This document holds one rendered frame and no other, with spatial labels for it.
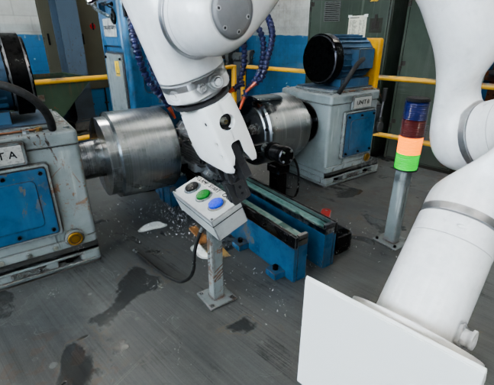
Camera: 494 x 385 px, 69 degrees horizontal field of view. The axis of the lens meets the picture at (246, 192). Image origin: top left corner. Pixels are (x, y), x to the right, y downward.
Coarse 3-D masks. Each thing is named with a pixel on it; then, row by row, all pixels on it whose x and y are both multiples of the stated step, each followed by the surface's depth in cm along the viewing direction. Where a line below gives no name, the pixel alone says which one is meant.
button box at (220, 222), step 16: (176, 192) 76; (192, 192) 74; (224, 192) 71; (192, 208) 70; (208, 208) 68; (224, 208) 67; (240, 208) 67; (208, 224) 66; (224, 224) 67; (240, 224) 69
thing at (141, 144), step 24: (96, 120) 97; (120, 120) 97; (144, 120) 100; (168, 120) 103; (96, 144) 98; (120, 144) 94; (144, 144) 97; (168, 144) 101; (96, 168) 98; (120, 168) 96; (144, 168) 98; (168, 168) 103; (120, 192) 104
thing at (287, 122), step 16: (256, 96) 125; (272, 96) 127; (288, 96) 130; (256, 112) 124; (272, 112) 121; (288, 112) 125; (304, 112) 128; (256, 128) 124; (272, 128) 120; (288, 128) 124; (304, 128) 128; (288, 144) 127; (304, 144) 135; (256, 160) 131; (272, 160) 132
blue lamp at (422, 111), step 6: (408, 102) 89; (414, 102) 88; (408, 108) 89; (414, 108) 88; (420, 108) 88; (426, 108) 88; (408, 114) 90; (414, 114) 89; (420, 114) 88; (426, 114) 89; (408, 120) 90; (414, 120) 89; (420, 120) 89; (426, 120) 90
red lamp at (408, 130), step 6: (402, 120) 92; (402, 126) 92; (408, 126) 91; (414, 126) 90; (420, 126) 90; (402, 132) 92; (408, 132) 91; (414, 132) 90; (420, 132) 90; (414, 138) 91
